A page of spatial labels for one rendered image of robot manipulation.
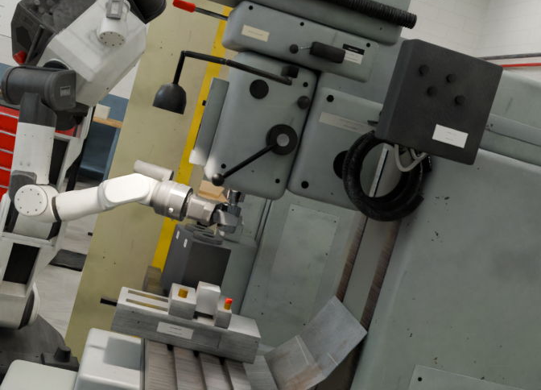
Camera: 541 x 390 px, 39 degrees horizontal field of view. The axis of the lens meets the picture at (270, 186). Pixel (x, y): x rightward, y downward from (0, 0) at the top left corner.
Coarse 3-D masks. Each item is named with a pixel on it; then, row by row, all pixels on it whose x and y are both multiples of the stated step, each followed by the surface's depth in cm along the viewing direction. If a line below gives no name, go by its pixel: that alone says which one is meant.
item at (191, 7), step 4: (176, 0) 186; (180, 0) 187; (172, 4) 187; (176, 4) 186; (180, 4) 186; (184, 4) 186; (188, 4) 187; (192, 4) 187; (180, 8) 187; (184, 8) 187; (188, 8) 187; (192, 8) 187; (196, 8) 187; (200, 8) 188; (200, 12) 188; (204, 12) 188; (208, 12) 188; (212, 12) 188; (212, 16) 189; (216, 16) 189; (220, 16) 189; (224, 16) 189; (228, 16) 189
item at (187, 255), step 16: (176, 224) 233; (192, 224) 233; (176, 240) 229; (192, 240) 215; (208, 240) 217; (176, 256) 225; (192, 256) 215; (208, 256) 216; (224, 256) 218; (176, 272) 221; (192, 272) 216; (208, 272) 217; (224, 272) 219
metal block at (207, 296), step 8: (200, 288) 184; (208, 288) 184; (216, 288) 186; (200, 296) 184; (208, 296) 184; (216, 296) 184; (200, 304) 184; (208, 304) 184; (216, 304) 184; (200, 312) 184; (208, 312) 184
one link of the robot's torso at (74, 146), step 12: (84, 120) 231; (84, 132) 230; (60, 144) 231; (72, 144) 229; (60, 156) 232; (72, 156) 229; (60, 168) 233; (60, 180) 229; (12, 204) 227; (12, 216) 225; (24, 216) 226; (12, 228) 228; (24, 228) 228; (36, 228) 229; (48, 228) 230
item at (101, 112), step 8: (0, 88) 983; (96, 112) 988; (104, 112) 987; (96, 120) 970; (104, 120) 972; (112, 120) 1015; (120, 128) 978; (112, 144) 980; (112, 152) 981; (112, 160) 1046; (88, 168) 981; (96, 168) 996; (104, 168) 1020; (104, 176) 983
